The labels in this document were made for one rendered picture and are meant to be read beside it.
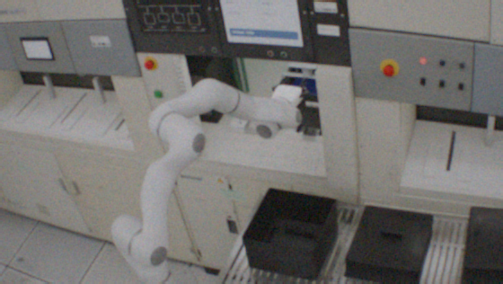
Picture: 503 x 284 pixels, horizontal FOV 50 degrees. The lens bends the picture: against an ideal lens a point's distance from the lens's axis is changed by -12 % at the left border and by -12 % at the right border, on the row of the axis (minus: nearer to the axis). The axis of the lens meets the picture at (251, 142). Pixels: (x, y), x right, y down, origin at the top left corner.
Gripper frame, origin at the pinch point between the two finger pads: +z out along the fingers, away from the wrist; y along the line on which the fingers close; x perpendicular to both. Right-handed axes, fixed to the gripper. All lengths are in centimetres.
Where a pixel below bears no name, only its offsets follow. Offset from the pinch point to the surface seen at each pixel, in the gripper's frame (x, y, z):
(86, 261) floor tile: -119, -133, -38
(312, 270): -37, 26, -59
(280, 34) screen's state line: 31.8, 4.7, -16.4
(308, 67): 2.3, 2.8, 8.0
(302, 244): -43, 15, -44
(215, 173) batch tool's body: -40, -35, -18
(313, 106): -13.0, 5.2, 3.0
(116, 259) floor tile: -120, -115, -29
